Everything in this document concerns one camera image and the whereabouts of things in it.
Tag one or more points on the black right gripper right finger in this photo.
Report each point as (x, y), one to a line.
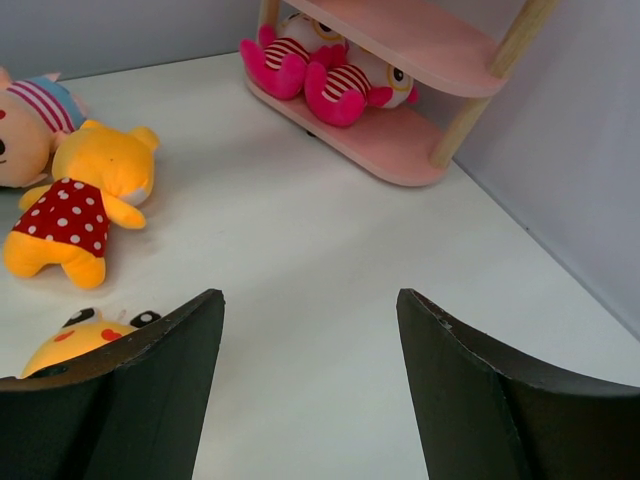
(486, 410)

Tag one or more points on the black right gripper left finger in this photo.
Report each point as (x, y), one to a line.
(131, 409)

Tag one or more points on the yellow frog plush polka dress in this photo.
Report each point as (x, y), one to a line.
(84, 331)

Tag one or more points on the yellow bear polka dot dress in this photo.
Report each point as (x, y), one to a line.
(100, 176)

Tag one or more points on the peach doll striped shirt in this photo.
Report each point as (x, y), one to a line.
(36, 114)

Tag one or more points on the pink three tier shelf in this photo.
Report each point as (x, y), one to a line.
(456, 67)

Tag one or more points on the pink owl plush right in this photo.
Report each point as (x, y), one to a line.
(338, 95)

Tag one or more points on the pink owl plush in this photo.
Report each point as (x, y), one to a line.
(338, 95)
(277, 61)

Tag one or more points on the pink owl plush left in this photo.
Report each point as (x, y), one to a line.
(277, 61)

